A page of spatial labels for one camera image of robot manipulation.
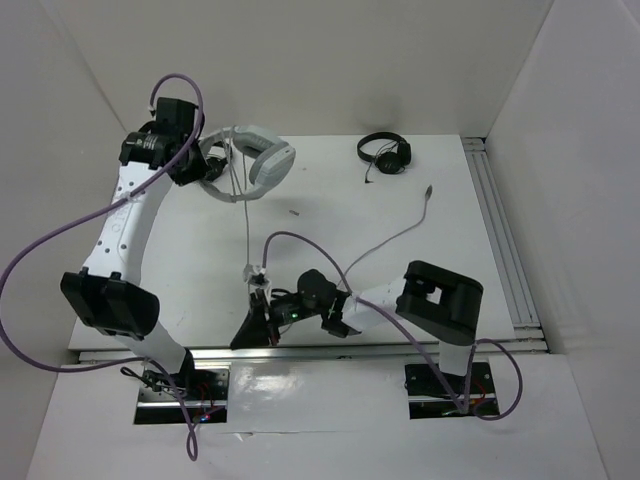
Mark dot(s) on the black headphones left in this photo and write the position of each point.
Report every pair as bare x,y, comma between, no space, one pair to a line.
216,160

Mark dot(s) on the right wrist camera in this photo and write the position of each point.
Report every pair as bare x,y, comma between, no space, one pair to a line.
254,275

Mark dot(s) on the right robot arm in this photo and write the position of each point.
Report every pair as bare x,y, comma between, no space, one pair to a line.
439,302

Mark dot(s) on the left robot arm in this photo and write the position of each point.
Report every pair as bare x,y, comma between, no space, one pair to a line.
106,293

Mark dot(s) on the white grey headphones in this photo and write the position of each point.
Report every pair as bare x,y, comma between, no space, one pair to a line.
272,158

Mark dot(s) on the black headphones right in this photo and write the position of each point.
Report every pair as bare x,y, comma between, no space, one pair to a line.
392,157

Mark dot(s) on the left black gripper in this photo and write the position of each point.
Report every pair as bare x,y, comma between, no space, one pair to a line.
196,172

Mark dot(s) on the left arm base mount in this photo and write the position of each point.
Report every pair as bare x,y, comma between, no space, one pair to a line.
157,403

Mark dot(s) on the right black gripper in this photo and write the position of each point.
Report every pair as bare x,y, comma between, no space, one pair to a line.
257,327

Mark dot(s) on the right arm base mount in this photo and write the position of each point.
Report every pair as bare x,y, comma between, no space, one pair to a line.
427,398

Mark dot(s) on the aluminium front rail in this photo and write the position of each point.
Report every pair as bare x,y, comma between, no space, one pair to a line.
310,352

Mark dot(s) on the black headphones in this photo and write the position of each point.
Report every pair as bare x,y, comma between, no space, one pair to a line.
392,157
216,160

